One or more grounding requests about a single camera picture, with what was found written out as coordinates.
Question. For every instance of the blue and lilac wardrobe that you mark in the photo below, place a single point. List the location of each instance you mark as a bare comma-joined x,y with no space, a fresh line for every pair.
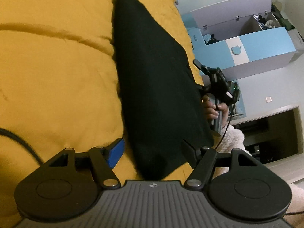
245,40

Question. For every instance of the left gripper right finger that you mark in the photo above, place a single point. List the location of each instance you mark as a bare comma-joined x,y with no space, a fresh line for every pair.
202,161

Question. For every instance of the person's right hand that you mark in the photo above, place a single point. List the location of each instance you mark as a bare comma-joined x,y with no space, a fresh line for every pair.
211,110

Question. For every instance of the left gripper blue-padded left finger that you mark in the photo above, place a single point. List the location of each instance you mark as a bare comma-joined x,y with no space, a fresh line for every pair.
103,161

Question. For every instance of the black long-sleeve sweatshirt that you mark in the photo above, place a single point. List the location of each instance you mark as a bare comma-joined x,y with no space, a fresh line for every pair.
161,106

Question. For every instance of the mustard yellow quilt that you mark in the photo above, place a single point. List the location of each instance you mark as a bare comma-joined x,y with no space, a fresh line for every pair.
58,78

